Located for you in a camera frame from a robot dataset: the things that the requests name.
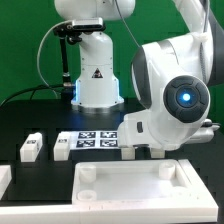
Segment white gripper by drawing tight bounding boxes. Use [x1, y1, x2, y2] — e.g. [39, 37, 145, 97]
[195, 119, 221, 143]

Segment white desk top tray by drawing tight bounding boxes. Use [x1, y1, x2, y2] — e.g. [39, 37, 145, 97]
[72, 160, 192, 204]

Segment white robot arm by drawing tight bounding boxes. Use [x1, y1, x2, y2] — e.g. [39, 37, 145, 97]
[54, 0, 224, 150]

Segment tag marker sheet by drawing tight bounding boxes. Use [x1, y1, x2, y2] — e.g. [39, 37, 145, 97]
[59, 130, 122, 151]

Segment white block left edge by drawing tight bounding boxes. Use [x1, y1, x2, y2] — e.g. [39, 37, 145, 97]
[0, 165, 12, 200]

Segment camera on black stand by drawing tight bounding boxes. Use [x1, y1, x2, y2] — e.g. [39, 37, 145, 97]
[53, 17, 105, 99]

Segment grey camera cable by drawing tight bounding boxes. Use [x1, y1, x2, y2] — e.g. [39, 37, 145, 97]
[36, 19, 73, 90]

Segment black cables on table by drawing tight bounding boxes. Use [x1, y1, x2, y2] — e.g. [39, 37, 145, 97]
[0, 83, 64, 108]

